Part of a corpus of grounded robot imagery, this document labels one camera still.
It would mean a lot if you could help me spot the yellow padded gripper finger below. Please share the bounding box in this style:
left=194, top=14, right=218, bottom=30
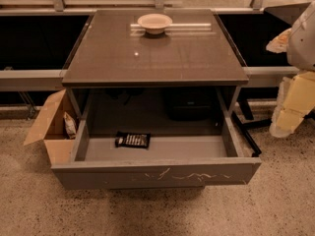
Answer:
left=266, top=29, right=291, bottom=53
left=270, top=72, right=315, bottom=138

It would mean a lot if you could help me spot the black rxbar chocolate bar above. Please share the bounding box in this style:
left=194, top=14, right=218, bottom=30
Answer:
left=114, top=132, right=151, bottom=148

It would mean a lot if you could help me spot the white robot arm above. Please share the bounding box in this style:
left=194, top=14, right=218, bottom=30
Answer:
left=266, top=1, right=315, bottom=138

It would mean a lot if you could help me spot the dark cabinet counter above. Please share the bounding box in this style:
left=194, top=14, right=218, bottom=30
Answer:
left=62, top=9, right=248, bottom=88

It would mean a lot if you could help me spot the grey open top drawer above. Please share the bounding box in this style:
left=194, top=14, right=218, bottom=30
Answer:
left=52, top=88, right=261, bottom=189

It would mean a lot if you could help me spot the white bowl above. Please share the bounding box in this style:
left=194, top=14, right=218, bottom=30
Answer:
left=137, top=14, right=172, bottom=34

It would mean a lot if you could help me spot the snack bag in box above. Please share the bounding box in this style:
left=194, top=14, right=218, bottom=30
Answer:
left=63, top=112, right=77, bottom=139

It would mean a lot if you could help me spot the brown cardboard box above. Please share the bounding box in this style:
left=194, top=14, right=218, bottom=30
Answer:
left=24, top=89, right=76, bottom=165

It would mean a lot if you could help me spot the black drawer slide rail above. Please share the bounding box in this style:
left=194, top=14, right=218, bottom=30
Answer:
left=231, top=112, right=262, bottom=157

